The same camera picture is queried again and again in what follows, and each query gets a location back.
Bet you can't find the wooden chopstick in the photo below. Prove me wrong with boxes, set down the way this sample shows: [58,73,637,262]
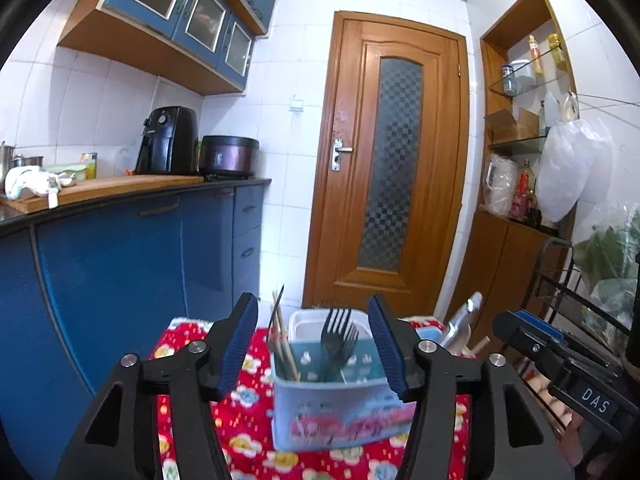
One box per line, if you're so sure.
[269,286,300,382]

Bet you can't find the blue kitchen counter cabinet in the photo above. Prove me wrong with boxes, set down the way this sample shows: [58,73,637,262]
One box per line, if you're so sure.
[1,180,266,479]

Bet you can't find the person's right hand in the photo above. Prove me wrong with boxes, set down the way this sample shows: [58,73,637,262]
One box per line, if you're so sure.
[560,412,614,479]

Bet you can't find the eggs on rack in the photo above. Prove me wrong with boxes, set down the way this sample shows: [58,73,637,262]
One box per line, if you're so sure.
[527,374,573,426]

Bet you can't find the silver knife in box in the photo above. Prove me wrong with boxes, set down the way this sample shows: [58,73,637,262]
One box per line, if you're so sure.
[439,292,483,354]

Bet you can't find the wooden low cabinet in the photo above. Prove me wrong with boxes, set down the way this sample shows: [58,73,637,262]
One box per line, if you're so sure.
[446,208,550,358]

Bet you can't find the light blue utensil box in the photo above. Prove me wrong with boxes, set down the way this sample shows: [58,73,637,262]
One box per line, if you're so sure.
[271,309,414,452]

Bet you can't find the green vegetables in bag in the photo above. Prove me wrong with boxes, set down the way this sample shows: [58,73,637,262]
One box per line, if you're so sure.
[573,202,639,354]

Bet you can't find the red smiley flower tablecloth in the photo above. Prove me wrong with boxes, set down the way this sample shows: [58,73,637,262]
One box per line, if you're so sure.
[150,315,472,480]

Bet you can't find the black fork in box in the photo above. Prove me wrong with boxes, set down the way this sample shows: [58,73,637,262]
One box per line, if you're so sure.
[320,309,359,382]

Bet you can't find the white plastic bag hanging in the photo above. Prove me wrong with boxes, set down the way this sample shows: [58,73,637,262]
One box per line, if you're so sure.
[535,118,612,223]

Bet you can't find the wooden door with glass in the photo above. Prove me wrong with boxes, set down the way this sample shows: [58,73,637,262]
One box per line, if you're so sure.
[303,11,470,317]

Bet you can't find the wooden cutting board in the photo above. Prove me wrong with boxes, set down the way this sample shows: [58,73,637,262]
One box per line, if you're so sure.
[1,176,204,214]

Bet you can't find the white cloth on counter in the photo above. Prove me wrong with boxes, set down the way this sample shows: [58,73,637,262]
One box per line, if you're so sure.
[4,166,76,209]

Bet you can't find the black air fryer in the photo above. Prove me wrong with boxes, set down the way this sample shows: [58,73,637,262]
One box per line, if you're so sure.
[134,105,198,176]

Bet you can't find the dark rice cooker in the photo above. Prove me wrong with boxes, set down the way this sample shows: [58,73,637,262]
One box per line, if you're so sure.
[198,136,259,178]

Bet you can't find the metal cup on counter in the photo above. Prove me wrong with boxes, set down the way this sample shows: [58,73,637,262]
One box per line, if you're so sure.
[0,141,15,190]

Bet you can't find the black metal wire rack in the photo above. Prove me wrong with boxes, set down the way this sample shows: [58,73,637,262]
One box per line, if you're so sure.
[522,237,638,368]

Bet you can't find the wooden wall shelf niche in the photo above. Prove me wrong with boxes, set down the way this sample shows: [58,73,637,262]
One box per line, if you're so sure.
[480,0,576,239]

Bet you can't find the silver door handle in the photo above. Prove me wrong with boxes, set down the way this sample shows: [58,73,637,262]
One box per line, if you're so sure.
[331,139,354,172]

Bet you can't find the blue upper wall cabinet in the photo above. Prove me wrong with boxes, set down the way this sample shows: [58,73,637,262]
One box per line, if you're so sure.
[58,0,276,96]

